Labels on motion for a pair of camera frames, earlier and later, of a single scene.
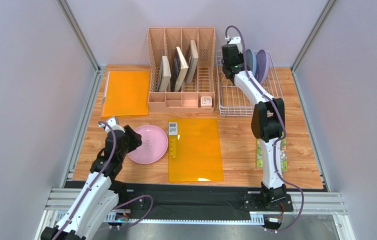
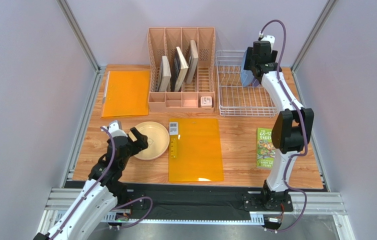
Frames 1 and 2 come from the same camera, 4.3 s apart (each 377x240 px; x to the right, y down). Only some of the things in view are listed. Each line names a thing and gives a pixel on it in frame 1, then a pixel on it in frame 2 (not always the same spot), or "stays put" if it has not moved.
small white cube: [206, 101] stays put
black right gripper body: [228, 53] → [249, 62]
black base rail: [224, 198] stays put
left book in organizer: [164, 84] stays put
